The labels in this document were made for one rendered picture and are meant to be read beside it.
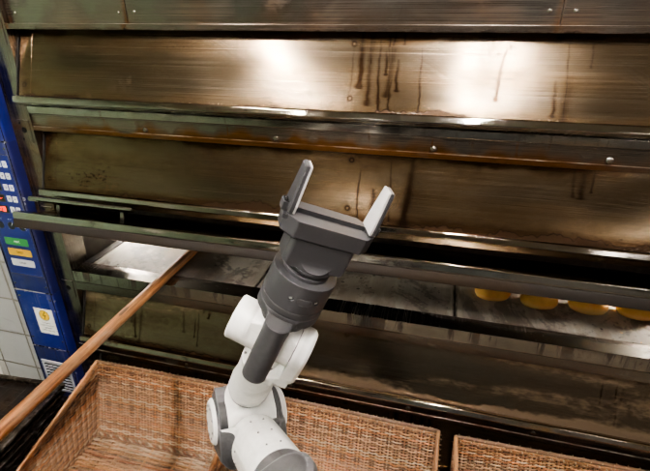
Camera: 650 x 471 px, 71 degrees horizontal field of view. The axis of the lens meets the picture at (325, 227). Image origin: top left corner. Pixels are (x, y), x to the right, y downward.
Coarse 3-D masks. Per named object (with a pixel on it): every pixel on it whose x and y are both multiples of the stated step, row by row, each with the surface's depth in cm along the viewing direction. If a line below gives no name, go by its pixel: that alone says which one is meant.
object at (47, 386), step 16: (192, 256) 152; (176, 272) 143; (128, 304) 124; (112, 320) 117; (96, 336) 111; (80, 352) 106; (64, 368) 102; (48, 384) 97; (32, 400) 93; (16, 416) 90; (0, 432) 87
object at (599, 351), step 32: (128, 288) 143; (160, 288) 139; (192, 288) 136; (224, 288) 136; (256, 288) 136; (352, 320) 125; (384, 320) 123; (416, 320) 122; (448, 320) 122; (480, 320) 122; (544, 352) 114; (576, 352) 112; (608, 352) 110; (640, 352) 110
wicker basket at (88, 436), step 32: (96, 384) 156; (128, 384) 154; (160, 384) 150; (192, 384) 148; (224, 384) 145; (64, 416) 143; (96, 416) 158; (160, 416) 153; (32, 448) 133; (64, 448) 144; (96, 448) 154; (128, 448) 155; (160, 448) 154; (192, 448) 152
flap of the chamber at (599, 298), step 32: (32, 224) 122; (64, 224) 119; (160, 224) 125; (192, 224) 127; (224, 224) 129; (256, 256) 107; (416, 256) 108; (448, 256) 109; (480, 256) 111; (480, 288) 95; (512, 288) 94; (544, 288) 92
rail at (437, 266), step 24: (24, 216) 122; (48, 216) 120; (192, 240) 110; (216, 240) 109; (240, 240) 107; (264, 240) 107; (384, 264) 100; (408, 264) 98; (432, 264) 97; (456, 264) 96; (576, 288) 91; (600, 288) 89; (624, 288) 88; (648, 288) 88
